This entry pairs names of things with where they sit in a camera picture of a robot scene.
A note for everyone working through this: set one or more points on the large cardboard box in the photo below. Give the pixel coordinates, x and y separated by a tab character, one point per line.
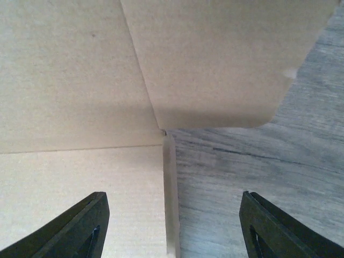
90	89

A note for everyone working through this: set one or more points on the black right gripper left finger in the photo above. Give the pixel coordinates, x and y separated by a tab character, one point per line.
78	232

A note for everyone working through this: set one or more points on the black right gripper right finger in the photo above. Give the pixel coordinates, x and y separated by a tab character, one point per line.
268	231

